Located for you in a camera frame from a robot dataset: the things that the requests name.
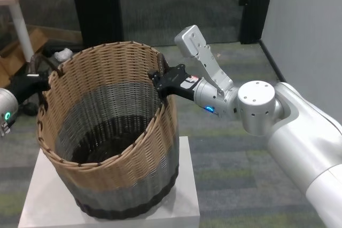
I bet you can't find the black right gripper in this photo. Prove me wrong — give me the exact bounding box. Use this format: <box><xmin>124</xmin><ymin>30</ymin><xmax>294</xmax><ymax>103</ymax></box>
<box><xmin>148</xmin><ymin>63</ymin><xmax>200</xmax><ymax>104</ymax></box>

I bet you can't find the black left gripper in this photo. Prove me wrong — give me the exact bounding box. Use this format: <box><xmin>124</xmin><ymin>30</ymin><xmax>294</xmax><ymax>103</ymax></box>
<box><xmin>9</xmin><ymin>73</ymin><xmax>52</xmax><ymax>105</ymax></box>

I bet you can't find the tan grey woven laundry basket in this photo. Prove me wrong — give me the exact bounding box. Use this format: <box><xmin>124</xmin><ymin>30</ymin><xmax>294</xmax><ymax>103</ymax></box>
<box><xmin>28</xmin><ymin>40</ymin><xmax>181</xmax><ymax>219</ymax></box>

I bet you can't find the black caster wheel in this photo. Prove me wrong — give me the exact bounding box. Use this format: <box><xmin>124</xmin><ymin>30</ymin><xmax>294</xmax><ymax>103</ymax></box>
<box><xmin>21</xmin><ymin>101</ymin><xmax>40</xmax><ymax>117</ymax></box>

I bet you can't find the white crumpled bag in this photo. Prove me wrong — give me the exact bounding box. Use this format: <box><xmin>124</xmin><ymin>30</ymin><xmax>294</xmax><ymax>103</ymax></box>
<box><xmin>53</xmin><ymin>47</ymin><xmax>74</xmax><ymax>62</ymax></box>

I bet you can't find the brown cardboard box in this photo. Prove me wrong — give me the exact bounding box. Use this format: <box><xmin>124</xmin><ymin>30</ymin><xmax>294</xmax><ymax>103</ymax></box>
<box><xmin>0</xmin><ymin>26</ymin><xmax>82</xmax><ymax>74</ymax></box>

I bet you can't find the wooden desk with white leg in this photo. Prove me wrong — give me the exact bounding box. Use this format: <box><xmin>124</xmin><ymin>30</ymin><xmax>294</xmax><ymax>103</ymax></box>
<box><xmin>0</xmin><ymin>0</ymin><xmax>37</xmax><ymax>62</ymax></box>

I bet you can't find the wide black pillar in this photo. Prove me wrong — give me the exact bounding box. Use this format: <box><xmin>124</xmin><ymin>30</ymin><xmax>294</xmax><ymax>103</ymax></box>
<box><xmin>68</xmin><ymin>0</ymin><xmax>125</xmax><ymax>49</ymax></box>

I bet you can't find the black wall baseboard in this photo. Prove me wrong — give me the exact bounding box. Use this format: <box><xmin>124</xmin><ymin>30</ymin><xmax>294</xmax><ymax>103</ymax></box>
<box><xmin>258</xmin><ymin>38</ymin><xmax>288</xmax><ymax>84</ymax></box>

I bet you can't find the black door frame post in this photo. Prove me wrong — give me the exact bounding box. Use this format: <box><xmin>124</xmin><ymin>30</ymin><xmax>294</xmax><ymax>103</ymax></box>
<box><xmin>238</xmin><ymin>0</ymin><xmax>277</xmax><ymax>45</ymax></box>

